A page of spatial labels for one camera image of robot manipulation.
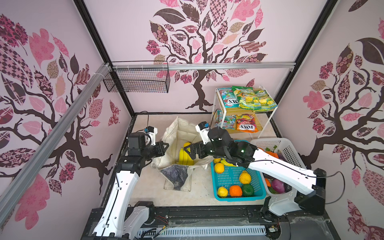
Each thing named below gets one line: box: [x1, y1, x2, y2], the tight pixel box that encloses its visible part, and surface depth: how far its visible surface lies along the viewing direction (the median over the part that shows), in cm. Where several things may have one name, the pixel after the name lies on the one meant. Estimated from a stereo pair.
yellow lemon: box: [217, 186, 229, 197], surface depth 79 cm
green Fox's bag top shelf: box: [217, 87, 240, 108], surface depth 79 cm
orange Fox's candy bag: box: [236, 113, 259, 133], surface depth 92 cm
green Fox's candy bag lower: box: [214, 109, 236, 130], surface depth 92 cm
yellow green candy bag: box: [232, 86, 278, 113], surface depth 77 cm
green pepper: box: [241, 184, 255, 197], surface depth 79 cm
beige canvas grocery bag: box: [151, 116, 214, 192], surface depth 75 cm
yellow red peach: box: [214, 162, 225, 174], surface depth 86 cm
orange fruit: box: [229, 185, 243, 198], surface depth 78 cm
